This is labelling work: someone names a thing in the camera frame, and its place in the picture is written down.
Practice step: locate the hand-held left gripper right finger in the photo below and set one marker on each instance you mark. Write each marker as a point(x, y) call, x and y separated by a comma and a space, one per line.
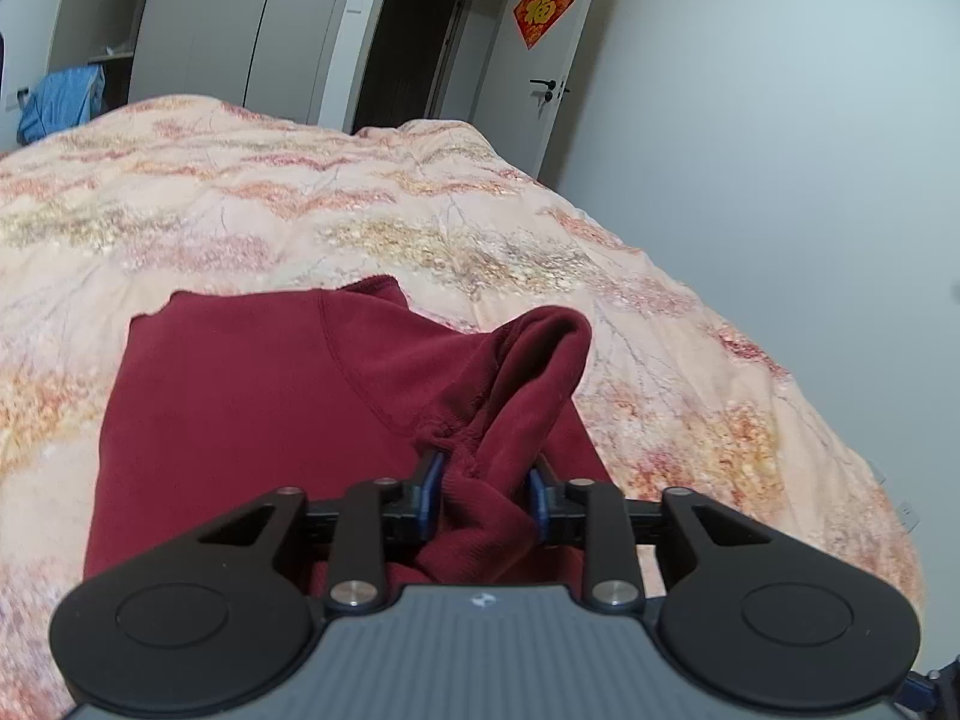
point(538, 502)

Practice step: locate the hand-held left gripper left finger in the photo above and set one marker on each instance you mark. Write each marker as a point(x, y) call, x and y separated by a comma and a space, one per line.
point(429, 499)

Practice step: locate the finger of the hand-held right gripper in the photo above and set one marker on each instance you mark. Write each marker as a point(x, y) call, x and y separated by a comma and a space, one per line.
point(926, 690)

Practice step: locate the dark red knit sweater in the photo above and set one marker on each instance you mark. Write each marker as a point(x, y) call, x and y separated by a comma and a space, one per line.
point(247, 405)

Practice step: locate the floral peach bed blanket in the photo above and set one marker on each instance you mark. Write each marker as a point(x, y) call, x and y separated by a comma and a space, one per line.
point(375, 202)

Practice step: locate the white room door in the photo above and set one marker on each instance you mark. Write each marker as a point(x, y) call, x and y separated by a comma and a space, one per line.
point(570, 142)

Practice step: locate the red diamond door decoration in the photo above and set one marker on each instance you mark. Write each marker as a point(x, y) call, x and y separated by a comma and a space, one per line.
point(543, 7)

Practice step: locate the grey white wardrobe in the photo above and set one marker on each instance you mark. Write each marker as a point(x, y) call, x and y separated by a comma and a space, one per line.
point(225, 22)

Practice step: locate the blue garment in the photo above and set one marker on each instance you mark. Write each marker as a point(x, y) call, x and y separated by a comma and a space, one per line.
point(64, 101)

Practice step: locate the white wall socket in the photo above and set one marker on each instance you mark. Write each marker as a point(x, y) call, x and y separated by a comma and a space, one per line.
point(910, 515)
point(15, 100)

